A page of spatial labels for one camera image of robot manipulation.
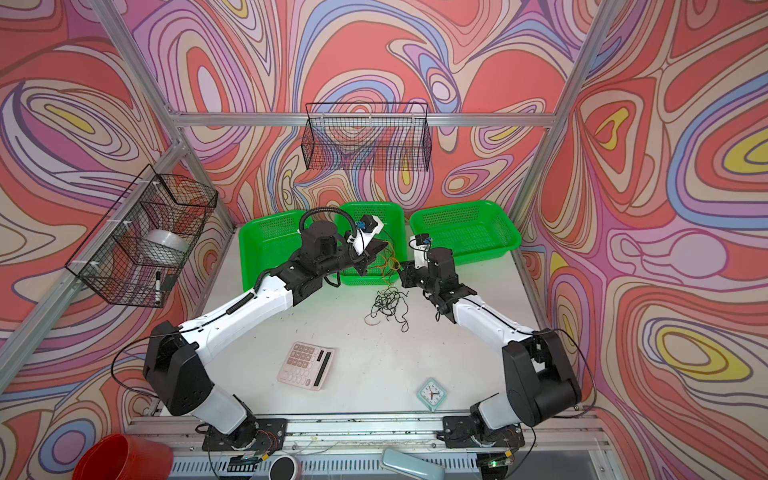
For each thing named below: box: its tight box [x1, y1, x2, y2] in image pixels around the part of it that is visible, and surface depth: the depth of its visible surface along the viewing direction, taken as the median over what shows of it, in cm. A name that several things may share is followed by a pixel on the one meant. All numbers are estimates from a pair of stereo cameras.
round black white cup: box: [268, 455, 301, 480], surface depth 66 cm
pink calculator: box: [277, 341, 335, 392], surface depth 84 cm
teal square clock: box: [416, 378, 448, 411], surface depth 80 cm
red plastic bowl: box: [73, 433, 175, 480], surface depth 62 cm
